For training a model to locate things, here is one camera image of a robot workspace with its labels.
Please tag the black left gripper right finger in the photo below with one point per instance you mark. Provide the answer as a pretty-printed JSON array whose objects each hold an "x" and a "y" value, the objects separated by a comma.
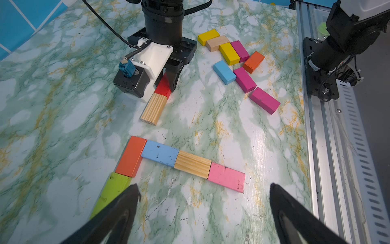
[{"x": 295, "y": 224}]

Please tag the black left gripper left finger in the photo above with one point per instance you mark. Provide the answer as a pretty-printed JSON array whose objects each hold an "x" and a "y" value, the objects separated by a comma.
[{"x": 113, "y": 224}]

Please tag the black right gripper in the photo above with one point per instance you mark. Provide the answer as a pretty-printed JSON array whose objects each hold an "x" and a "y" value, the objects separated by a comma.
[{"x": 181, "y": 56}]

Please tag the red block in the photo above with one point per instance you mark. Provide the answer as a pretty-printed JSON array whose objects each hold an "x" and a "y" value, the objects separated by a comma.
[{"x": 163, "y": 87}]

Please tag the green block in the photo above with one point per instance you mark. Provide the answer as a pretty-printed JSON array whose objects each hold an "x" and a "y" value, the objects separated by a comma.
[{"x": 114, "y": 186}]

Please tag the natural wood block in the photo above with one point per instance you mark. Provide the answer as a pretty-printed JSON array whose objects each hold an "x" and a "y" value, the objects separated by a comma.
[
  {"x": 154, "y": 109},
  {"x": 215, "y": 43},
  {"x": 193, "y": 164}
]

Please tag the orange-red block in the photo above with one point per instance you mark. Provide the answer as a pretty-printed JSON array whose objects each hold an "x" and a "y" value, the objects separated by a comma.
[{"x": 131, "y": 157}]

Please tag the pink block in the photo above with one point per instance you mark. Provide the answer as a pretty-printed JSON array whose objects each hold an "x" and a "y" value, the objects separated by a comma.
[{"x": 226, "y": 177}]

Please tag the yellow block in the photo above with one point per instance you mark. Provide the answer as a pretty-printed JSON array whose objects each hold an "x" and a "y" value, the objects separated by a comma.
[
  {"x": 230, "y": 55},
  {"x": 204, "y": 37}
]

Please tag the small light blue block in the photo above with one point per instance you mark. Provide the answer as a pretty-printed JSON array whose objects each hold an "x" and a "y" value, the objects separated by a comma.
[{"x": 224, "y": 72}]

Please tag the magenta block middle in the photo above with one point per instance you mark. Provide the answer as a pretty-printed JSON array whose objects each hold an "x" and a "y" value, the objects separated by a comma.
[{"x": 244, "y": 80}]

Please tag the magenta block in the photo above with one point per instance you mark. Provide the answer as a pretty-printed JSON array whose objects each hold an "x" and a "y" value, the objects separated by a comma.
[
  {"x": 241, "y": 51},
  {"x": 264, "y": 100},
  {"x": 244, "y": 80}
]

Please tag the magenta block upper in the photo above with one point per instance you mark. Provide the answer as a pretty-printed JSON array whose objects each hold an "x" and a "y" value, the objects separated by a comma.
[{"x": 241, "y": 51}]

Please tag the orange block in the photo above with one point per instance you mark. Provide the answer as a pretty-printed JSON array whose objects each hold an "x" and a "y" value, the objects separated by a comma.
[{"x": 253, "y": 62}]

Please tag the magenta block lower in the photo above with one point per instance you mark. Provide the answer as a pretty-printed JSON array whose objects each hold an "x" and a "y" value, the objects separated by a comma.
[{"x": 264, "y": 100}]

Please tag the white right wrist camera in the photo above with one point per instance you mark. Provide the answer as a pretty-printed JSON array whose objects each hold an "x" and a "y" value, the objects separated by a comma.
[{"x": 149, "y": 64}]

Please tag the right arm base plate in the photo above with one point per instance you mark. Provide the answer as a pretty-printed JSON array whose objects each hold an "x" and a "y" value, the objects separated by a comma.
[{"x": 320, "y": 61}]

